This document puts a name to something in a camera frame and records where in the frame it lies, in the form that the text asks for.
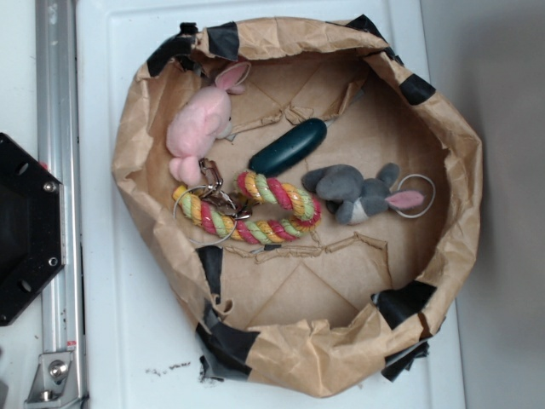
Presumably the white elastic loop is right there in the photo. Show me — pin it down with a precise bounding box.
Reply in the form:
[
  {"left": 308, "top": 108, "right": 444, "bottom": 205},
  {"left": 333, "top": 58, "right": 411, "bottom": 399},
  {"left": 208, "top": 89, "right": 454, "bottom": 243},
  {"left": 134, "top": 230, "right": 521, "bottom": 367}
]
[{"left": 395, "top": 173, "right": 437, "bottom": 221}]

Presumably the metal corner bracket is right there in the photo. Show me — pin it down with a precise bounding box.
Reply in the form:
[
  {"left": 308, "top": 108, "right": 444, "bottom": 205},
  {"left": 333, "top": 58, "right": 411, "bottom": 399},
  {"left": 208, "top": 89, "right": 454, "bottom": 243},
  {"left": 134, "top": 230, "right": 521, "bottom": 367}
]
[{"left": 24, "top": 351, "right": 85, "bottom": 408}]

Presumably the silver metal clasp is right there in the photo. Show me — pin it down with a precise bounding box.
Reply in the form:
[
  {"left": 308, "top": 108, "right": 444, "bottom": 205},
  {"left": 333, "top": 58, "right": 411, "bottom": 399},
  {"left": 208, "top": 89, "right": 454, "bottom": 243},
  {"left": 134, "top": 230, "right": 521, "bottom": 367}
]
[{"left": 199, "top": 158, "right": 252, "bottom": 220}]

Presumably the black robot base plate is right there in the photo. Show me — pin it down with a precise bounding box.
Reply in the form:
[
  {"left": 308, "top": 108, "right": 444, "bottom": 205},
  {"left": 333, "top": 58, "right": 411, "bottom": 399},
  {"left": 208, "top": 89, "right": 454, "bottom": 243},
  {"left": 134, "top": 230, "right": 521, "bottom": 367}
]
[{"left": 1, "top": 133, "right": 64, "bottom": 326}]

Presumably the silver metal key ring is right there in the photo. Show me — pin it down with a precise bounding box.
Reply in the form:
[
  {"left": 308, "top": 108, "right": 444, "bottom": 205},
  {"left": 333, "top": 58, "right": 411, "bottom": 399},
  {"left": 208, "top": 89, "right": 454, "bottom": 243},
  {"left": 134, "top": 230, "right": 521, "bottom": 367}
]
[{"left": 172, "top": 184, "right": 238, "bottom": 246}]

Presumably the pink plush bunny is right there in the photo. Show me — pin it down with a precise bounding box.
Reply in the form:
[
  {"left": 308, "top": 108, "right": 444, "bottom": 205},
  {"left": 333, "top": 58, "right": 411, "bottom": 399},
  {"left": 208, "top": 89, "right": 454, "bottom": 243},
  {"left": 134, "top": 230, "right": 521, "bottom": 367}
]
[{"left": 166, "top": 61, "right": 251, "bottom": 186}]

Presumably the aluminium extrusion rail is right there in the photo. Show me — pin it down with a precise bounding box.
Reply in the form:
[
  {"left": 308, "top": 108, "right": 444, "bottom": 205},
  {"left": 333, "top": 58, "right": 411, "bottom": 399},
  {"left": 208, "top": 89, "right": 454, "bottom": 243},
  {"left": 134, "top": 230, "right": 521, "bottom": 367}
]
[{"left": 35, "top": 1, "right": 89, "bottom": 408}]

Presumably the dark green oblong toy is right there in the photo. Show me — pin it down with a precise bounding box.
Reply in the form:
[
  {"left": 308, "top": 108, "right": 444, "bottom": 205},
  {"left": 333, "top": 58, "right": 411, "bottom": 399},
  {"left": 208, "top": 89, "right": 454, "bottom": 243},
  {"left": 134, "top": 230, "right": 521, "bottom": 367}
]
[{"left": 248, "top": 118, "right": 327, "bottom": 177}]

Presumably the brown paper bag bin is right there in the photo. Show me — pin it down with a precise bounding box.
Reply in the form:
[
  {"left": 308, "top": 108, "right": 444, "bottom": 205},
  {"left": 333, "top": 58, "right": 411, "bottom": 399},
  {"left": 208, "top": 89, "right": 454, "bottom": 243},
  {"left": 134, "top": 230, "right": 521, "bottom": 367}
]
[{"left": 112, "top": 17, "right": 483, "bottom": 397}]

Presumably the gray plush animal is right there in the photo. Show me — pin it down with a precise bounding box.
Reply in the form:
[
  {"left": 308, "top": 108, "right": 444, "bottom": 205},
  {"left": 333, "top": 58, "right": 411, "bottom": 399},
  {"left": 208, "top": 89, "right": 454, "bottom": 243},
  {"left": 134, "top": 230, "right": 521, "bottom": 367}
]
[{"left": 301, "top": 163, "right": 424, "bottom": 225}]

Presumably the multicolour rope ring toy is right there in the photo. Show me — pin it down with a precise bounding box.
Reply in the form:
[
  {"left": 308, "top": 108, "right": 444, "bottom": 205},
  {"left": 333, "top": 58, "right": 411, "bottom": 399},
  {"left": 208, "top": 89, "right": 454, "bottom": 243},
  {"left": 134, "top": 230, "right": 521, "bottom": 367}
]
[{"left": 172, "top": 170, "right": 322, "bottom": 245}]

